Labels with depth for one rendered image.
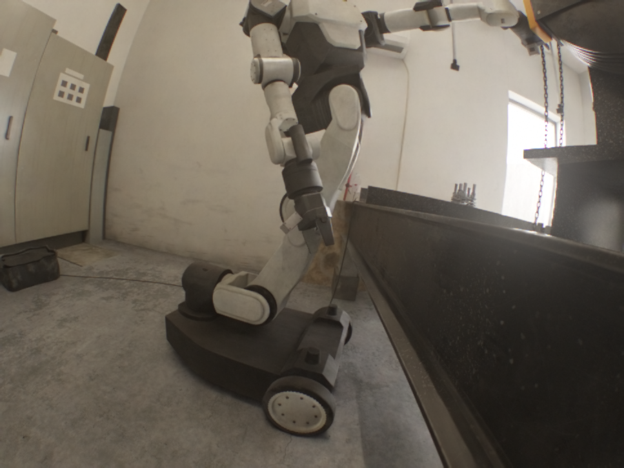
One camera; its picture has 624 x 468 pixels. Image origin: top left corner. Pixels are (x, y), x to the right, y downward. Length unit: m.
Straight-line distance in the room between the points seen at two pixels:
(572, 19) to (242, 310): 1.20
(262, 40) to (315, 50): 0.16
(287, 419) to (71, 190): 2.29
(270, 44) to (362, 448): 1.20
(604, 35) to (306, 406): 1.10
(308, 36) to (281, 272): 0.74
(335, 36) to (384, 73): 1.53
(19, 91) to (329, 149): 2.06
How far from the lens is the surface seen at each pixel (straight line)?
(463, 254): 0.45
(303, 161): 0.61
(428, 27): 1.07
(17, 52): 2.28
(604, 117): 0.76
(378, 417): 0.96
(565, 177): 0.79
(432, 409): 0.38
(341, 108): 0.78
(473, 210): 1.23
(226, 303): 0.90
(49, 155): 2.37
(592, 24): 0.73
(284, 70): 0.78
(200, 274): 0.98
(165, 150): 2.53
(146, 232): 2.64
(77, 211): 2.59
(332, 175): 0.77
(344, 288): 1.82
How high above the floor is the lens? 0.66
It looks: 8 degrees down
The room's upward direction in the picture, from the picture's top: 9 degrees clockwise
